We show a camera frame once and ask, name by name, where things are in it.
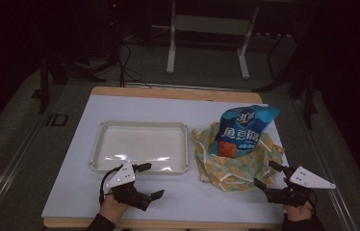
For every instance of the white metal stand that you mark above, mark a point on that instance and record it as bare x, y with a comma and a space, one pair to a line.
210, 25

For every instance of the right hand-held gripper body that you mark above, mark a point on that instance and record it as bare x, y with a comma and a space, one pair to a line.
309, 179

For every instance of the black metal stand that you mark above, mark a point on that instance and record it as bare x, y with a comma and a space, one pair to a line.
306, 89

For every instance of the white table mat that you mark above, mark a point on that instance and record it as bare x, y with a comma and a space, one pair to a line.
155, 109

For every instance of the yellow green patterned cloth bag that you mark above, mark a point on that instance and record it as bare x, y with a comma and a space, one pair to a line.
232, 173

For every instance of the person's left hand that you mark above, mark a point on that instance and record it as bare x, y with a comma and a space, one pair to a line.
110, 208

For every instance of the wooden table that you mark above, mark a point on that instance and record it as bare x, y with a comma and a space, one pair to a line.
174, 92

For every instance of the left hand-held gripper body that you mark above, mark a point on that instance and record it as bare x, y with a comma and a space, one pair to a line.
122, 176

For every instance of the person's right hand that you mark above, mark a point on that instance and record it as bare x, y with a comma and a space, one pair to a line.
300, 212

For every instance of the cream plastic tray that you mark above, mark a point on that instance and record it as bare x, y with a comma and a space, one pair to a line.
142, 144

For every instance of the blue snack bag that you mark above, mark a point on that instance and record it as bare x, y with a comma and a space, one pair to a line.
245, 128

